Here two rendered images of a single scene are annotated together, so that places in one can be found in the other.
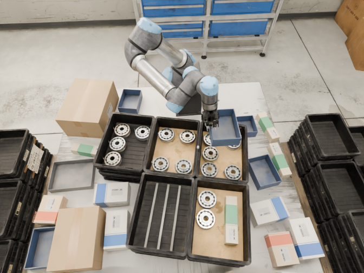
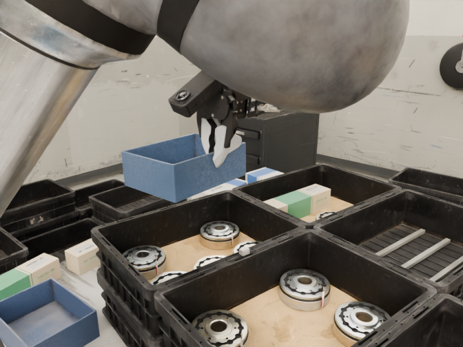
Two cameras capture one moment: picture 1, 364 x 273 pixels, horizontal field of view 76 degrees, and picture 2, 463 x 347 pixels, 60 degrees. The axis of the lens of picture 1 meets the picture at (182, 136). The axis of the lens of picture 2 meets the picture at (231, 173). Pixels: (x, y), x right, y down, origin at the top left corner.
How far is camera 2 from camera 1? 1.51 m
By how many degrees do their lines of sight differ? 95
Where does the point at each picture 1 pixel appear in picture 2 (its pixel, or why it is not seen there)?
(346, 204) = not seen: hidden behind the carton
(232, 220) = (298, 194)
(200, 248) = not seen: hidden behind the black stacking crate
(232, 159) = (186, 251)
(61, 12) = not seen: outside the picture
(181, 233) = (390, 237)
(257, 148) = (94, 285)
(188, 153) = (258, 312)
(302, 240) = (227, 185)
